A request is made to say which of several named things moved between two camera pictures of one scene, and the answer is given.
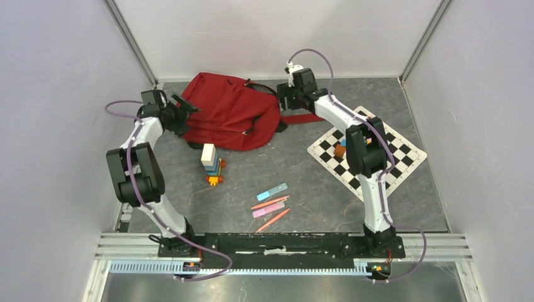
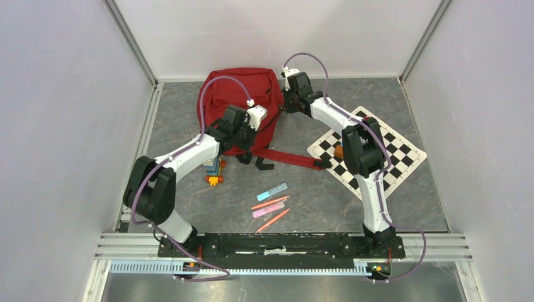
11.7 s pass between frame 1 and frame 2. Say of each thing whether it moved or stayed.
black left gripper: moved
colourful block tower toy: stayed
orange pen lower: stayed
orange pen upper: stayed
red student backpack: moved
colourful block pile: stayed
